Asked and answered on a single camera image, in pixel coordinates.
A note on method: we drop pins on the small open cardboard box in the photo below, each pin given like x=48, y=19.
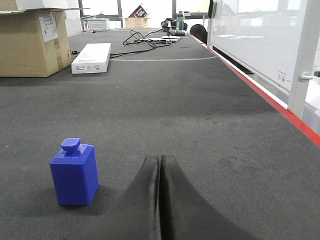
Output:
x=138, y=19

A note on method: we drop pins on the long white carton box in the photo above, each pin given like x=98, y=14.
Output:
x=93, y=58

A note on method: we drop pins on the large brown cardboard box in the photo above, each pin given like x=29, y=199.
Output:
x=33, y=43

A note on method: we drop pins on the black bag at belt end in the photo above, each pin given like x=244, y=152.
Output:
x=199, y=32

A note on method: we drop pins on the teal water bottle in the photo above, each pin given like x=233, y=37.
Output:
x=180, y=21

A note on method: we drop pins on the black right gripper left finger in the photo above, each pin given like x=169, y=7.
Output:
x=133, y=215

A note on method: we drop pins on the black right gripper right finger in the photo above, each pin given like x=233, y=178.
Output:
x=185, y=214

